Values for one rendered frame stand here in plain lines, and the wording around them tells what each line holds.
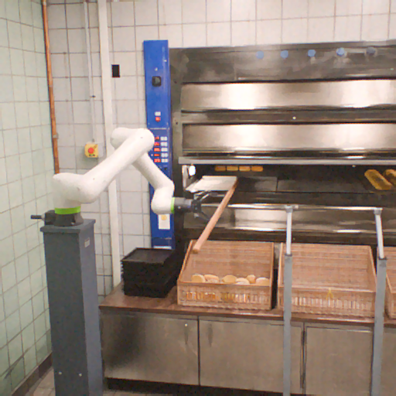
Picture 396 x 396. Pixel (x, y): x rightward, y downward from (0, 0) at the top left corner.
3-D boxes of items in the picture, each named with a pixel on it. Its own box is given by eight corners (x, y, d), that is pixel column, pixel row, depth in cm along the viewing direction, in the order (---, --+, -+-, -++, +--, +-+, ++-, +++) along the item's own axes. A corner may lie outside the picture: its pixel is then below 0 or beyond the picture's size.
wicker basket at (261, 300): (191, 278, 352) (190, 239, 346) (274, 281, 342) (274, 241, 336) (175, 306, 305) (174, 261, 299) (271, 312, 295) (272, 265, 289)
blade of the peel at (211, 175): (276, 180, 377) (276, 176, 376) (203, 179, 386) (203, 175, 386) (278, 172, 411) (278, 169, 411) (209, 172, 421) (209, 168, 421)
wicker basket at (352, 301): (279, 281, 341) (279, 241, 336) (368, 286, 330) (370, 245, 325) (275, 312, 294) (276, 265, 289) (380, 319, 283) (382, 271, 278)
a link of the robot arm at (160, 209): (151, 218, 293) (147, 206, 285) (155, 201, 301) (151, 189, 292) (175, 219, 290) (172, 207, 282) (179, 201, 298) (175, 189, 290)
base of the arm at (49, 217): (25, 226, 250) (25, 213, 248) (40, 218, 264) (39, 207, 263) (76, 227, 245) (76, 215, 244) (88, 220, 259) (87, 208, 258)
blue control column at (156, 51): (202, 265, 553) (198, 59, 510) (216, 266, 550) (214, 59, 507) (155, 353, 367) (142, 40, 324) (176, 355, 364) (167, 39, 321)
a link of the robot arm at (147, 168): (124, 164, 278) (141, 158, 273) (128, 148, 285) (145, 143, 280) (159, 203, 302) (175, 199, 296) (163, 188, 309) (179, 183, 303)
